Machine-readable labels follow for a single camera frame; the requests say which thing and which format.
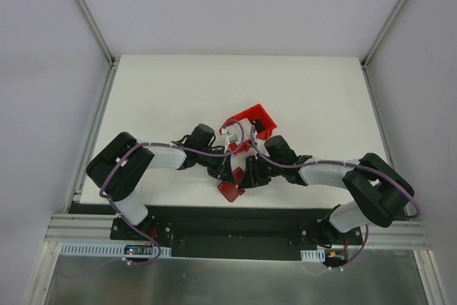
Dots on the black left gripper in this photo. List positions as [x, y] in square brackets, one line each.
[221, 166]

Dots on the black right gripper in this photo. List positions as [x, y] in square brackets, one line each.
[258, 170]

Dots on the red leather card holder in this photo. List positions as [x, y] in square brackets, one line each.
[232, 191]

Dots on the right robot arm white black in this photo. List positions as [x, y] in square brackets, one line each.
[379, 194]

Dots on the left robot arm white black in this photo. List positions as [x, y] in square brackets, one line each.
[119, 167]

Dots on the red plastic bin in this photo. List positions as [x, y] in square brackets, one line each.
[255, 116]

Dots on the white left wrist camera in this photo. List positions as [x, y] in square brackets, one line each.
[231, 138]

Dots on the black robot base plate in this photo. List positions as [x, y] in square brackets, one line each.
[276, 249]

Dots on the white slotted cable duct right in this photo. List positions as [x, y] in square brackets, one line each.
[315, 256]

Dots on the white slotted cable duct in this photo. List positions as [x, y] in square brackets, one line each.
[315, 256]
[114, 250]

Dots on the aluminium side rail right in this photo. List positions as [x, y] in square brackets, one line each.
[378, 118]

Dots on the aluminium side rail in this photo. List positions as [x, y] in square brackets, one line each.
[90, 141]
[378, 118]

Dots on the aluminium side rail left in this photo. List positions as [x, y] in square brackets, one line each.
[90, 141]

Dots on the white slotted cable duct left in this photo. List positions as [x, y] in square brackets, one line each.
[114, 250]

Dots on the aluminium frame post left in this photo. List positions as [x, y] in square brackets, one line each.
[95, 31]

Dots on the aluminium frame post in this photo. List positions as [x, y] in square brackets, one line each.
[386, 27]
[95, 31]

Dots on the aluminium frame post right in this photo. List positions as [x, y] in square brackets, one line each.
[386, 27]

